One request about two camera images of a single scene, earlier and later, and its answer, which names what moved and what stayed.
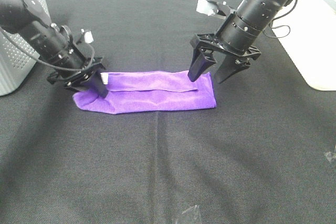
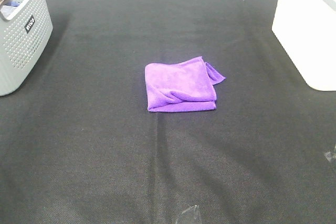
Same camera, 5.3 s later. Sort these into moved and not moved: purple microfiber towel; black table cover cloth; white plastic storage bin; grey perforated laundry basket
Moved: purple microfiber towel
Not moved: grey perforated laundry basket; black table cover cloth; white plastic storage bin
